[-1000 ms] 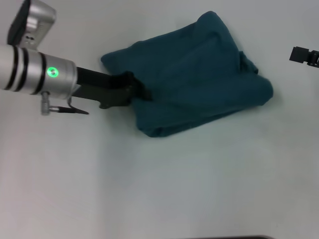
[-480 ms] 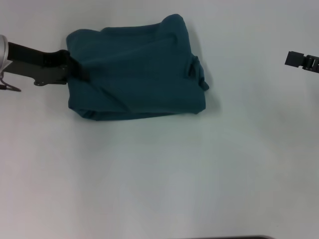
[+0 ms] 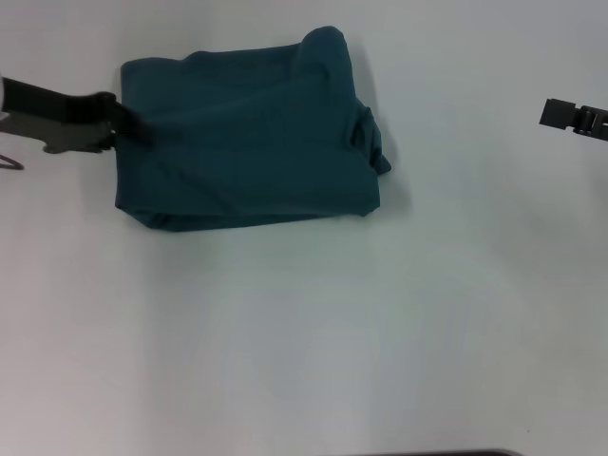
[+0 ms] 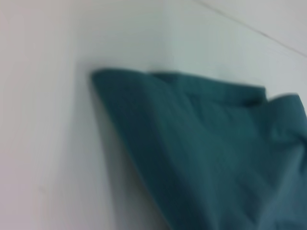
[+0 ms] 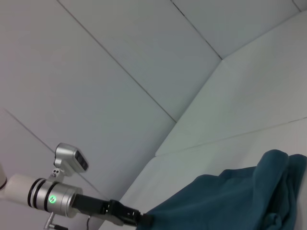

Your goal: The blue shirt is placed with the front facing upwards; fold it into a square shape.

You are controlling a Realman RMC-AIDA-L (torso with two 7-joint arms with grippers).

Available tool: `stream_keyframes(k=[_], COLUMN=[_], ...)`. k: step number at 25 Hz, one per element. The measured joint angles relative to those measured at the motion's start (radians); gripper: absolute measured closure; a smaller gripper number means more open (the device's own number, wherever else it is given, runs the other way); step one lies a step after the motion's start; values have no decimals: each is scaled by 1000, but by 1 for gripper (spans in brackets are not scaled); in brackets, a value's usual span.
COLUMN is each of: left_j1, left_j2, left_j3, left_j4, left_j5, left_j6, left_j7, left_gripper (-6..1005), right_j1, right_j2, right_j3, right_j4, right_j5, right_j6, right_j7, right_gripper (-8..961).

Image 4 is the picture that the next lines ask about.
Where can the teal t-shirt with beige print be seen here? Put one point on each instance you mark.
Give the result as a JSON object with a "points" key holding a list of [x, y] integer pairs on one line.
{"points": [[204, 143]]}

